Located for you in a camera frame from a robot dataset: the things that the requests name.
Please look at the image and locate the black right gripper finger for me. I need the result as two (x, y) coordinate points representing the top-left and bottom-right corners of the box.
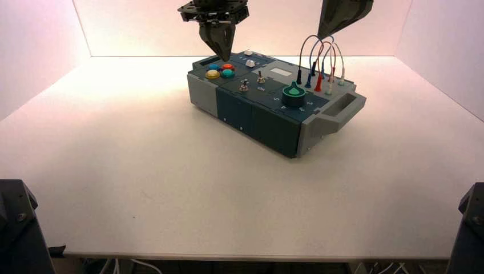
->
(317, 0), (345, 40)
(320, 0), (374, 40)

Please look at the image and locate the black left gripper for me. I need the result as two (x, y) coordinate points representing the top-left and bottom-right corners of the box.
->
(177, 0), (251, 63)

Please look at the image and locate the white display window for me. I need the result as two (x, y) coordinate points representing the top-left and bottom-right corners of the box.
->
(268, 67), (293, 78)

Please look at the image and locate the blue grey control box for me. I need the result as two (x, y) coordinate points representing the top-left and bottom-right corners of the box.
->
(187, 51), (367, 159)

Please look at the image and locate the green rotary knob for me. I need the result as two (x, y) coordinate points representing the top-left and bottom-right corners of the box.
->
(281, 81), (306, 108)

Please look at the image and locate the black jumper cable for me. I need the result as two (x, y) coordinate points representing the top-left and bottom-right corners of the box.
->
(295, 35), (324, 86)

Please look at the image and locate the red jumper cable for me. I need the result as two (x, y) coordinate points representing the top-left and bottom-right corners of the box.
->
(313, 41), (337, 93)

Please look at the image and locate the blue jumper cable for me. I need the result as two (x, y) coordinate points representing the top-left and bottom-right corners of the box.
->
(304, 36), (334, 90)

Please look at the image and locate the white jumper cable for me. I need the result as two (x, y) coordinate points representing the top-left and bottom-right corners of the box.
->
(324, 42), (346, 96)

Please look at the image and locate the white cable under table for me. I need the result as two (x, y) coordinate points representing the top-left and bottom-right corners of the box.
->
(128, 259), (163, 274)
(372, 262), (407, 274)

